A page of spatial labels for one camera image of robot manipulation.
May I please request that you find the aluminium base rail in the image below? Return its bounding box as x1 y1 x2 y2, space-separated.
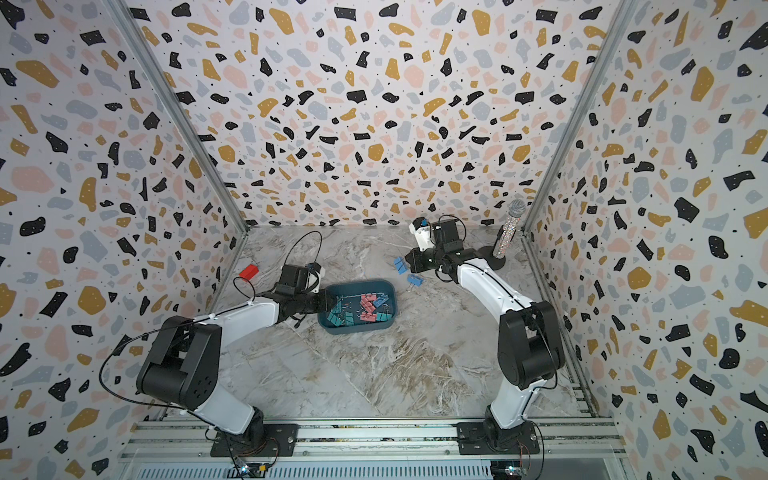
117 417 634 479

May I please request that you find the teal plastic storage box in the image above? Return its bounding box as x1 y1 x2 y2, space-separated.
317 279 398 335

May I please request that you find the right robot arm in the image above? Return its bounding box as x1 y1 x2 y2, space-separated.
405 248 564 431

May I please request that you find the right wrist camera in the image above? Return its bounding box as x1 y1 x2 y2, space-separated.
409 214 467 253

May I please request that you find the glitter microphone on black stand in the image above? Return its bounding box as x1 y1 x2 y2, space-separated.
478 199 527 271

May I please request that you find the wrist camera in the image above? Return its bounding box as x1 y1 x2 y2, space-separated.
409 214 467 253
276 262 324 296

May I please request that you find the red small block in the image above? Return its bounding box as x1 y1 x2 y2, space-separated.
238 264 259 281

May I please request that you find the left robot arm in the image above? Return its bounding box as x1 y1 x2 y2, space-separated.
137 289 331 438

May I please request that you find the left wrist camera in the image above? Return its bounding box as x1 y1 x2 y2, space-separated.
276 262 324 296

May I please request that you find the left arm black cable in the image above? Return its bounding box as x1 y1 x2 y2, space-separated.
98 229 325 421

